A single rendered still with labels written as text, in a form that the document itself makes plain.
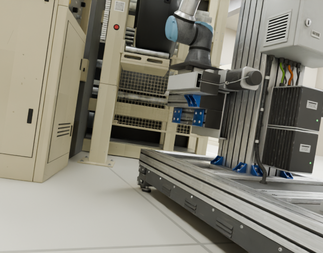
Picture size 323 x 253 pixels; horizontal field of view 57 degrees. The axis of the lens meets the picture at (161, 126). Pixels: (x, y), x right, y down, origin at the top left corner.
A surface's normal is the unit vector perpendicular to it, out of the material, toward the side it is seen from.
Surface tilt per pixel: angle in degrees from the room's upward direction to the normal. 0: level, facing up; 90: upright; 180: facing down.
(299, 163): 90
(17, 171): 90
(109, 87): 90
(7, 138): 90
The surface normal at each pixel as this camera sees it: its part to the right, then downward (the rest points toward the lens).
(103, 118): 0.08, 0.04
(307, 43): 0.41, 0.07
